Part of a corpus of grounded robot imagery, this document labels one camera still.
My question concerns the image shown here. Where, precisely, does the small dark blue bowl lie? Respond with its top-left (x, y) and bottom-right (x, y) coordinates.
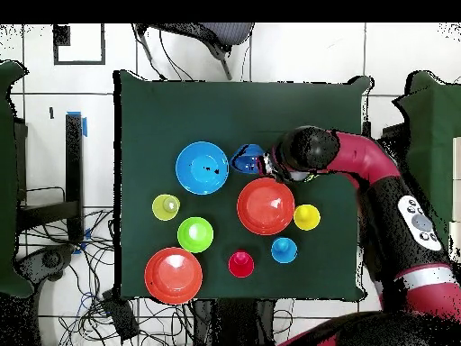
top-left (230, 143), bottom-right (266, 176)

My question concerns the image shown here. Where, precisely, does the large light blue bowl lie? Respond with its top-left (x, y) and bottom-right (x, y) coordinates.
top-left (175, 141), bottom-right (231, 196)

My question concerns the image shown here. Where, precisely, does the orange bowl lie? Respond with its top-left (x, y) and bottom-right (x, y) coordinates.
top-left (144, 247), bottom-right (203, 306)
top-left (236, 177), bottom-right (296, 236)

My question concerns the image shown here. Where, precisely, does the opaque yellow cup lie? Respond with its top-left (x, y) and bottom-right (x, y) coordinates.
top-left (293, 204), bottom-right (321, 232)

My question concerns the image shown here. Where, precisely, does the light blue cup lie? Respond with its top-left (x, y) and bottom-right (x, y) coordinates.
top-left (270, 236), bottom-right (299, 265)

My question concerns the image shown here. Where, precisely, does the small green bowl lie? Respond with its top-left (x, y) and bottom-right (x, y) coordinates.
top-left (176, 216), bottom-right (214, 254)

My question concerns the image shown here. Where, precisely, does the red cup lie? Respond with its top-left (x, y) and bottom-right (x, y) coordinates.
top-left (227, 249), bottom-right (256, 279)

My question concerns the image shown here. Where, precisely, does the translucent yellow cup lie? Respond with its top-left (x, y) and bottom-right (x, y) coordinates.
top-left (151, 193), bottom-right (182, 222)

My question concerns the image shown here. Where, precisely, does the dark green tablecloth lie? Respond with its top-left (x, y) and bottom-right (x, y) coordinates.
top-left (113, 69), bottom-right (372, 300)

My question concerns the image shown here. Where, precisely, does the grey office chair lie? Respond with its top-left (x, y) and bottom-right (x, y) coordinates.
top-left (134, 23), bottom-right (256, 81)

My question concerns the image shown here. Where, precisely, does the green table cloth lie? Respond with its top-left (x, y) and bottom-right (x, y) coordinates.
top-left (392, 69), bottom-right (461, 260)
top-left (0, 59), bottom-right (35, 298)

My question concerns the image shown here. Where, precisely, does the blue tape strip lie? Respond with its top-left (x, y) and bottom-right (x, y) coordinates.
top-left (66, 110), bottom-right (88, 138)
top-left (71, 227), bottom-right (92, 256)

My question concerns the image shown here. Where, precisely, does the black power strip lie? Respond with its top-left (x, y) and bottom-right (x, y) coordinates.
top-left (101, 289), bottom-right (140, 341)

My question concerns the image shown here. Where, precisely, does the black chair base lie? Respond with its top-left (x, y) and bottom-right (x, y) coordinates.
top-left (15, 243), bottom-right (77, 293)

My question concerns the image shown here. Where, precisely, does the floor cable bundle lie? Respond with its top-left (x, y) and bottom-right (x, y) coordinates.
top-left (21, 206), bottom-right (195, 346)

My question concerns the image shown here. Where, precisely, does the black square frame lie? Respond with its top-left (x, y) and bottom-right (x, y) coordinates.
top-left (52, 23), bottom-right (106, 67)

